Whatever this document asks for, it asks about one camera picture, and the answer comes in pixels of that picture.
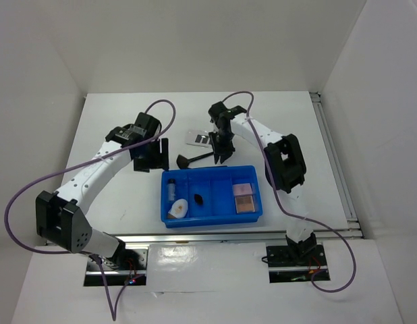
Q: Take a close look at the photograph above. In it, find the small gold kabuki brush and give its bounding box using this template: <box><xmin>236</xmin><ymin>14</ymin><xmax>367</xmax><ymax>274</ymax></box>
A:
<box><xmin>194</xmin><ymin>194</ymin><xmax>204</xmax><ymax>205</ymax></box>

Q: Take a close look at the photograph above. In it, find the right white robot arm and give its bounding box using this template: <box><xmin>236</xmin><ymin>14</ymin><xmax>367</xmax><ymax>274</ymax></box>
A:
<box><xmin>208</xmin><ymin>102</ymin><xmax>316</xmax><ymax>265</ymax></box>

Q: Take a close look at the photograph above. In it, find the brown eyeshadow palette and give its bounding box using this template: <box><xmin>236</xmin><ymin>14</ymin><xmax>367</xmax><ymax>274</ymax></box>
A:
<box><xmin>234</xmin><ymin>194</ymin><xmax>257</xmax><ymax>214</ymax></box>

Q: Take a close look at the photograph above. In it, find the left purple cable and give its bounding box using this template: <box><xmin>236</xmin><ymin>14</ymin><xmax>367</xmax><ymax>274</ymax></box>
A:
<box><xmin>3</xmin><ymin>99</ymin><xmax>177</xmax><ymax>321</ymax></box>

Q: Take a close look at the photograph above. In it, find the right side aluminium rail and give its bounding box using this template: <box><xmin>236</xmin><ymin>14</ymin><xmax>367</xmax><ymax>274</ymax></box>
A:
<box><xmin>309</xmin><ymin>92</ymin><xmax>364</xmax><ymax>239</ymax></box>

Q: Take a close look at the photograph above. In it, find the aluminium rail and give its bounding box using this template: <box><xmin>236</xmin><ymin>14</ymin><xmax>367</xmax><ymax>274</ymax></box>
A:
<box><xmin>309</xmin><ymin>92</ymin><xmax>364</xmax><ymax>239</ymax></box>
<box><xmin>107</xmin><ymin>231</ymin><xmax>286</xmax><ymax>244</ymax></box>

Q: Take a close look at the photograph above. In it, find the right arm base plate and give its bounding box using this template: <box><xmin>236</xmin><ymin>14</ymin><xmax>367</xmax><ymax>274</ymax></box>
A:
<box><xmin>261</xmin><ymin>244</ymin><xmax>330</xmax><ymax>284</ymax></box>

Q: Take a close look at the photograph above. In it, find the pink square compact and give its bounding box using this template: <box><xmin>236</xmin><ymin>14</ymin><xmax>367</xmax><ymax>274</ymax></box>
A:
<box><xmin>232</xmin><ymin>183</ymin><xmax>253</xmax><ymax>196</ymax></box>

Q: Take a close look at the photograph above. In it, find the clear eyeshadow swatch card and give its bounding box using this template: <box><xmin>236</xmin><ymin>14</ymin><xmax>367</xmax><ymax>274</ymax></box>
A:
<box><xmin>185</xmin><ymin>130</ymin><xmax>211</xmax><ymax>148</ymax></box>

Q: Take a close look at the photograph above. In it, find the thin black makeup brush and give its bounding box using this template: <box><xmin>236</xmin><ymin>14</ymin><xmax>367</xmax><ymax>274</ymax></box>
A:
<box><xmin>193</xmin><ymin>165</ymin><xmax>227</xmax><ymax>169</ymax></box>

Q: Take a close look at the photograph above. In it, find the clear bottle black cap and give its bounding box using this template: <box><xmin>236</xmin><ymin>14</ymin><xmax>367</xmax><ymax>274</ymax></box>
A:
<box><xmin>167</xmin><ymin>178</ymin><xmax>176</xmax><ymax>203</ymax></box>

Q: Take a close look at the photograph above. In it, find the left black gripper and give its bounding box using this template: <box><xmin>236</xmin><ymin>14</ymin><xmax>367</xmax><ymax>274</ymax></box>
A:
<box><xmin>133</xmin><ymin>137</ymin><xmax>169</xmax><ymax>173</ymax></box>

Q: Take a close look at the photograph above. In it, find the white oval compact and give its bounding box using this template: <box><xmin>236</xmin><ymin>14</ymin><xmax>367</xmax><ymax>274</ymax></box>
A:
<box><xmin>167</xmin><ymin>198</ymin><xmax>188</xmax><ymax>219</ymax></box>

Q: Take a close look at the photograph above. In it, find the blue plastic divided tray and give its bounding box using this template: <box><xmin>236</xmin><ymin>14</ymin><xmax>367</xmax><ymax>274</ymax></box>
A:
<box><xmin>160</xmin><ymin>165</ymin><xmax>263</xmax><ymax>228</ymax></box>

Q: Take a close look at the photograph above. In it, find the front aluminium rail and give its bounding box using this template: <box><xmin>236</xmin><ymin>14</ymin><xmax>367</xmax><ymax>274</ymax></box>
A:
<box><xmin>107</xmin><ymin>231</ymin><xmax>286</xmax><ymax>244</ymax></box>

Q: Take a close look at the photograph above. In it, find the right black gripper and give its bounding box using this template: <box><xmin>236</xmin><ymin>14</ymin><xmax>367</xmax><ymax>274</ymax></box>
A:
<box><xmin>209</xmin><ymin>129</ymin><xmax>236</xmax><ymax>163</ymax></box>

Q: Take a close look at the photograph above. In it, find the large black powder brush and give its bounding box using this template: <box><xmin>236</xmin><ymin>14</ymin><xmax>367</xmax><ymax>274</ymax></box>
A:
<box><xmin>176</xmin><ymin>152</ymin><xmax>214</xmax><ymax>169</ymax></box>

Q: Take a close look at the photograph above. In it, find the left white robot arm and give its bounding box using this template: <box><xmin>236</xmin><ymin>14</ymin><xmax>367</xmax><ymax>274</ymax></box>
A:
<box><xmin>35</xmin><ymin>113</ymin><xmax>169</xmax><ymax>269</ymax></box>

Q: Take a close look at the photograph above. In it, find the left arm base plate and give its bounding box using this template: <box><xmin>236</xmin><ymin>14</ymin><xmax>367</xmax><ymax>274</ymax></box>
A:
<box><xmin>83</xmin><ymin>244</ymin><xmax>149</xmax><ymax>287</ymax></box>

